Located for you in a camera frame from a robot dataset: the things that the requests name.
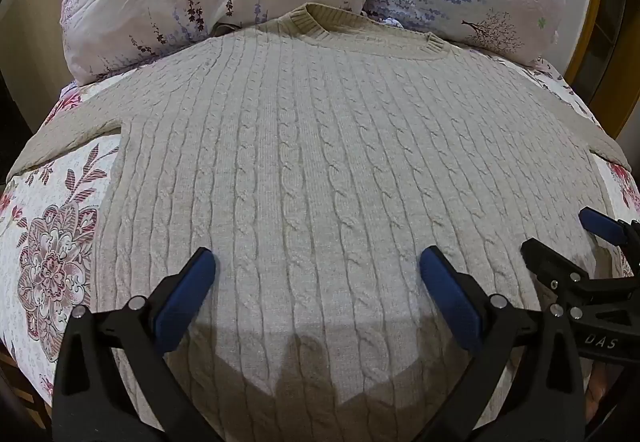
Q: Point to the white floral bed sheet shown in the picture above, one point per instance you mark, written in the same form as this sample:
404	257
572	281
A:
50	232

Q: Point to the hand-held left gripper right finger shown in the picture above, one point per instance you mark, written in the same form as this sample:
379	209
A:
450	298

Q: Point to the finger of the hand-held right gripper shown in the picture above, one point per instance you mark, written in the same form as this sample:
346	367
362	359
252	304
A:
602	224
550	267

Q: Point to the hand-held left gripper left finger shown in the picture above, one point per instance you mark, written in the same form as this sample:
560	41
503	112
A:
186	291

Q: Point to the yellow wooden bed frame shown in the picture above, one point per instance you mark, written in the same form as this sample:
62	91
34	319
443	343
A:
584	39

